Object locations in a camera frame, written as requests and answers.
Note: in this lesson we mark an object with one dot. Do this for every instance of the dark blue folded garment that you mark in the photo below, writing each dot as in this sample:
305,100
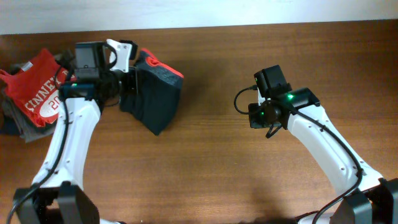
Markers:
9,127

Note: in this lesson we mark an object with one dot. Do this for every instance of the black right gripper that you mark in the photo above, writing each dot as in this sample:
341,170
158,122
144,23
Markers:
255,119

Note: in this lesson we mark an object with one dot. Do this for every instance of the red printed t-shirt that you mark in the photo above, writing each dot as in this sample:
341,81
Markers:
33,88

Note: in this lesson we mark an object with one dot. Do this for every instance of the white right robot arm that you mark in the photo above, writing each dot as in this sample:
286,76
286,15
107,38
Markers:
363,194

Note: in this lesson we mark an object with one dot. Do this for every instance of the black leggings with red waistband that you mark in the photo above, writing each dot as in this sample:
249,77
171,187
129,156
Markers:
156,99

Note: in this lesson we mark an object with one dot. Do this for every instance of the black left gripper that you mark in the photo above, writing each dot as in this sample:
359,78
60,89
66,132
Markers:
132,86

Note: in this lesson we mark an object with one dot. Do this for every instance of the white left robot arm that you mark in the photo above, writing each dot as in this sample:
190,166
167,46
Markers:
100,73

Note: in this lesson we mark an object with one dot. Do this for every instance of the gray folded garment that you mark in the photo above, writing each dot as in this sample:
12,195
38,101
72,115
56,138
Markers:
28,131

